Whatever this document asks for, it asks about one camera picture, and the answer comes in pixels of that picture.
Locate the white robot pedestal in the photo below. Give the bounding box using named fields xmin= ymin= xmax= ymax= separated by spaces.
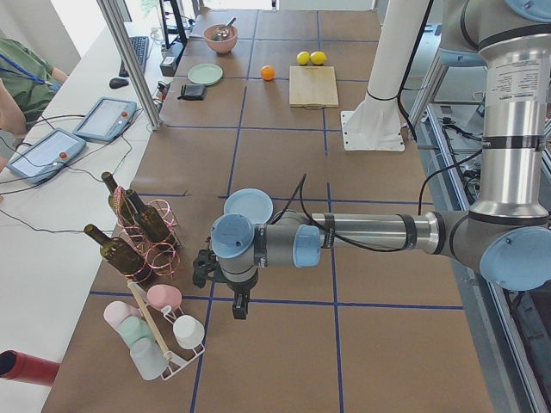
xmin=341 ymin=0 xmax=432 ymax=151

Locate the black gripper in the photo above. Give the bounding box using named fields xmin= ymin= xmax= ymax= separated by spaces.
xmin=222 ymin=267 xmax=258 ymax=319

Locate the light blue plate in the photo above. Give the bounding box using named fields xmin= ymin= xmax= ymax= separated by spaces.
xmin=224 ymin=188 xmax=274 ymax=225

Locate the yellow lemon near board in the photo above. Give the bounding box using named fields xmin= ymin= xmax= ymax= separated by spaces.
xmin=310 ymin=51 xmax=327 ymax=65

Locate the dark wine bottle front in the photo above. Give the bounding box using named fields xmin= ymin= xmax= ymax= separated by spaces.
xmin=84 ymin=224 xmax=154 ymax=285

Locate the metal scoop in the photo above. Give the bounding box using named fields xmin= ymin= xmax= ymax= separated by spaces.
xmin=211 ymin=16 xmax=237 ymax=41

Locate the white cup right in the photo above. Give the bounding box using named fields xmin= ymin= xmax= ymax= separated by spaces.
xmin=173 ymin=315 xmax=205 ymax=349

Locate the pink bowl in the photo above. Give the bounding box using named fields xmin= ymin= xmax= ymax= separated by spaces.
xmin=203 ymin=24 xmax=238 ymax=54

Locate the orange fruit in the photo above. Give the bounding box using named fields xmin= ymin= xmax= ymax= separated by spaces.
xmin=260 ymin=65 xmax=276 ymax=82

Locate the mint green cup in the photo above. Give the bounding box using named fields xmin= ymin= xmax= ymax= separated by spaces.
xmin=116 ymin=316 xmax=152 ymax=348

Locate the seated person green shirt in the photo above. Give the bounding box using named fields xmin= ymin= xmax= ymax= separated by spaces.
xmin=0 ymin=37 xmax=69 ymax=173

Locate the black keyboard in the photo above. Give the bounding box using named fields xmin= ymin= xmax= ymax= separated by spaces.
xmin=118 ymin=36 xmax=149 ymax=78

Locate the black computer mouse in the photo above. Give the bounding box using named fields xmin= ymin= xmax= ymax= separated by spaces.
xmin=108 ymin=77 xmax=129 ymax=89

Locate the white wire cup rack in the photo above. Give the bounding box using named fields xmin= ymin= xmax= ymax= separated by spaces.
xmin=127 ymin=282 xmax=206 ymax=381

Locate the dark wine bottle back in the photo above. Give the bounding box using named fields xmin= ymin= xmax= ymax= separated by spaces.
xmin=101 ymin=171 xmax=134 ymax=226

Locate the bamboo cutting board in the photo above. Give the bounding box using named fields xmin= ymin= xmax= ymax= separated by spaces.
xmin=289 ymin=65 xmax=339 ymax=108

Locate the light green plate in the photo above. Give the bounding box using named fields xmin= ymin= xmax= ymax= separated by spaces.
xmin=187 ymin=64 xmax=224 ymax=86

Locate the dark wine bottle middle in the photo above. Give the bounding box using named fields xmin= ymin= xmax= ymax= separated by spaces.
xmin=126 ymin=188 xmax=176 ymax=245

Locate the teach pendant near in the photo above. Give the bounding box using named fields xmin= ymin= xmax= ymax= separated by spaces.
xmin=7 ymin=128 xmax=86 ymax=184

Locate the yellow lemon far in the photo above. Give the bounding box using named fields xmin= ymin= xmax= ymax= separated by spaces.
xmin=296 ymin=51 xmax=311 ymax=66

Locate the pale pink cup left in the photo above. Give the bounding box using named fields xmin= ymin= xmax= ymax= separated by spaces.
xmin=103 ymin=300 xmax=141 ymax=330

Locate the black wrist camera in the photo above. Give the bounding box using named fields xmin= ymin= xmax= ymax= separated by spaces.
xmin=192 ymin=249 xmax=222 ymax=288

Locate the dark wine bottle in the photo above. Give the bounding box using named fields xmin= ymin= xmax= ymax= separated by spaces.
xmin=84 ymin=224 xmax=154 ymax=285
xmin=126 ymin=188 xmax=176 ymax=245
xmin=101 ymin=171 xmax=134 ymax=226

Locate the grey cup bottom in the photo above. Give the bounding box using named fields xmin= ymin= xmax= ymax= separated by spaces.
xmin=130 ymin=337 xmax=169 ymax=380

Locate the pink cup top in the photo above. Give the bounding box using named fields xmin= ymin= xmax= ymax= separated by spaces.
xmin=146 ymin=284 xmax=182 ymax=311

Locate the teach pendant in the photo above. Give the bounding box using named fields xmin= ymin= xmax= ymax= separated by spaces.
xmin=73 ymin=96 xmax=137 ymax=142
xmin=7 ymin=128 xmax=86 ymax=184

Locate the aluminium frame post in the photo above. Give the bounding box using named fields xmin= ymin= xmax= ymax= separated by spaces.
xmin=96 ymin=0 xmax=162 ymax=131

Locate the teach pendant far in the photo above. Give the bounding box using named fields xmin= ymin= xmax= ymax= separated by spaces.
xmin=73 ymin=96 xmax=137 ymax=142

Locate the copper wire bottle rack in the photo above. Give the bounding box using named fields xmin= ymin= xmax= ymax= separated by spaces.
xmin=117 ymin=196 xmax=181 ymax=280

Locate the red cylinder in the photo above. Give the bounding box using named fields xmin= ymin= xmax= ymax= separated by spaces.
xmin=1 ymin=350 xmax=60 ymax=386

